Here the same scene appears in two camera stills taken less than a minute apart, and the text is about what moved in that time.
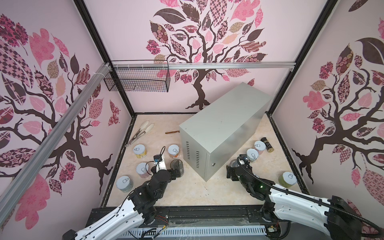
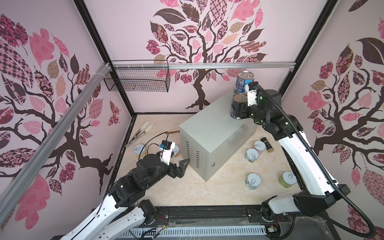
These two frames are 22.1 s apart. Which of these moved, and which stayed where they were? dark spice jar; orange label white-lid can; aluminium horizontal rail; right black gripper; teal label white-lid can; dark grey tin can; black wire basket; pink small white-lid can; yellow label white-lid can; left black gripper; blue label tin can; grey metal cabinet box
Moved: blue label tin can; left black gripper; right black gripper; dark grey tin can
Stayed: aluminium horizontal rail; yellow label white-lid can; teal label white-lid can; grey metal cabinet box; pink small white-lid can; dark spice jar; black wire basket; orange label white-lid can
